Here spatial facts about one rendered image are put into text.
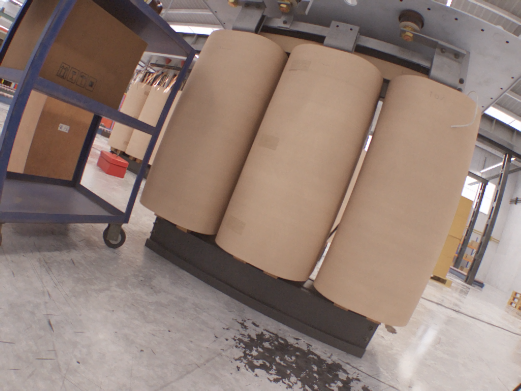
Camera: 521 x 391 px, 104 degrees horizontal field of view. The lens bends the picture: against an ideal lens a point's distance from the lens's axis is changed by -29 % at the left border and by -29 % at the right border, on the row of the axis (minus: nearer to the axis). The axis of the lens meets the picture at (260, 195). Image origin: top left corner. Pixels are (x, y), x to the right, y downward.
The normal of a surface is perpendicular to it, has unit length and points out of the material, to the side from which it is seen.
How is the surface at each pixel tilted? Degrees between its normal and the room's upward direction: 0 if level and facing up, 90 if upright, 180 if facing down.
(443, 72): 90
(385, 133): 90
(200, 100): 90
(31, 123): 90
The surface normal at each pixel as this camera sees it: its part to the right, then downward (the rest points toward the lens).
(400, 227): -0.31, -0.08
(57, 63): 0.88, 0.36
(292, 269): 0.28, 0.15
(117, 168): 0.71, 0.32
